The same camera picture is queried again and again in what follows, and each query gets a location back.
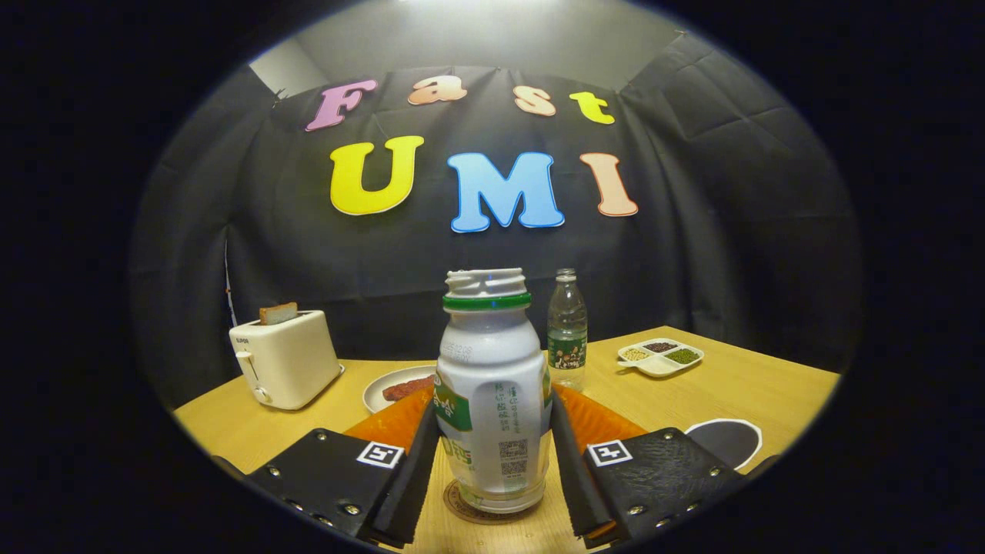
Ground white cup with wooden handle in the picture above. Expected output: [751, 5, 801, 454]
[683, 418, 763, 472]

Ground wooden table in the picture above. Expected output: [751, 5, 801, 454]
[173, 325, 841, 554]

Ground cream white toaster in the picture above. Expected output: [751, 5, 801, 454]
[229, 309, 345, 411]

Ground round cork coaster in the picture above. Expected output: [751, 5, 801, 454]
[443, 479, 555, 526]

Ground white round plate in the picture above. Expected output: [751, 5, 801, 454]
[362, 365, 438, 415]

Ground red meat strip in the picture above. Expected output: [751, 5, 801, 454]
[382, 375, 436, 402]

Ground clear plastic water bottle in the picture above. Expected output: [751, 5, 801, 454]
[547, 268, 588, 393]

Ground black backdrop cloth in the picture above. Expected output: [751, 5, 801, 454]
[129, 31, 866, 409]

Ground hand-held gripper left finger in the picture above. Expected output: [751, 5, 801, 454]
[219, 385, 441, 549]

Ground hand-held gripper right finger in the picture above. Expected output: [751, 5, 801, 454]
[549, 382, 780, 550]

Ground white divided tray with beans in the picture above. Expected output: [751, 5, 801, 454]
[617, 338, 704, 378]

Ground white juice bottle green label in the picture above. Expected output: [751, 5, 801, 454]
[435, 268, 553, 515]

